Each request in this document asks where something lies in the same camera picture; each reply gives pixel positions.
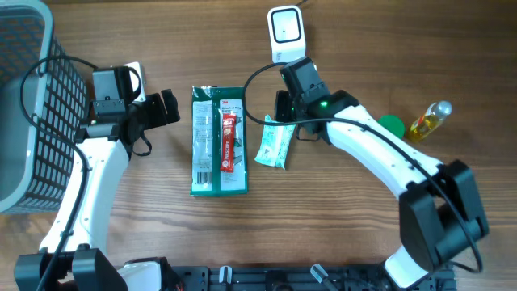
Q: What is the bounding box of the teal white small packet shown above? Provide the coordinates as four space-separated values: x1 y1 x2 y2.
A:
254 125 295 169

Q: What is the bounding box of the red coffee stick sachet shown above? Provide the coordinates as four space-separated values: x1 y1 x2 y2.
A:
221 113 237 173

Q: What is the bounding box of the green 3M glove package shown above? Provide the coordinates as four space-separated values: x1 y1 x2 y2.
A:
191 86 248 196

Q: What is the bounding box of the small green white jar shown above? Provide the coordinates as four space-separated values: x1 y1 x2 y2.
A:
378 115 406 138

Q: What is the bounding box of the yellow liquid bottle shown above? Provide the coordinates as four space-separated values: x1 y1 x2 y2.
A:
406 101 452 142

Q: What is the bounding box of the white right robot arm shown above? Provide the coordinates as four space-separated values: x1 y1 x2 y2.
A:
275 57 489 289

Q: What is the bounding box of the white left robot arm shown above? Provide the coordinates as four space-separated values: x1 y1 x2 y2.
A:
14 62 183 290

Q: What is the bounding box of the white barcode scanner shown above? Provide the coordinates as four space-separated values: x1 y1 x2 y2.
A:
267 5 306 63

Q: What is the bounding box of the black plastic mesh basket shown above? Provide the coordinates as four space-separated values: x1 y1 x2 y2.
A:
1 1 89 214

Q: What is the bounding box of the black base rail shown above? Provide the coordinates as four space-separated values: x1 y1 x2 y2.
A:
171 264 400 291

